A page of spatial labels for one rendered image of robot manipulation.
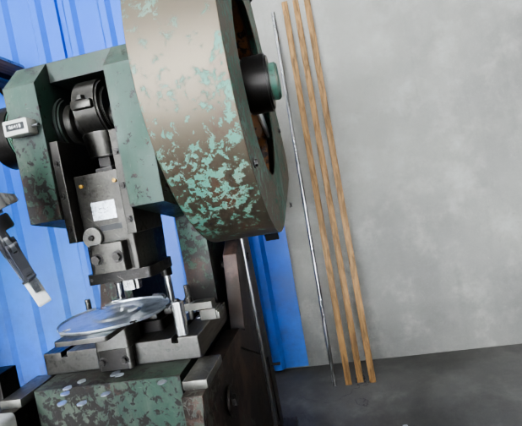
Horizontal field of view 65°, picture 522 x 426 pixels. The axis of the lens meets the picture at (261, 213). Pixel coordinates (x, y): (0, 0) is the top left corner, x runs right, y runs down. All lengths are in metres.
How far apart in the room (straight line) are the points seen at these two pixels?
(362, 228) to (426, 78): 0.86
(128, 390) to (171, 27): 0.82
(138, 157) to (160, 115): 0.32
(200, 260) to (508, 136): 1.74
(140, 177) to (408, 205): 1.59
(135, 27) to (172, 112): 0.17
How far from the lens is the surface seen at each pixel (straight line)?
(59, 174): 1.23
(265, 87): 1.10
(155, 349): 1.16
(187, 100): 0.79
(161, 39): 0.82
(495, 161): 2.46
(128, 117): 1.13
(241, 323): 1.43
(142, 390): 1.11
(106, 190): 1.20
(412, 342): 2.51
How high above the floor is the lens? 1.04
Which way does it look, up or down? 3 degrees down
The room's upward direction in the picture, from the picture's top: 10 degrees counter-clockwise
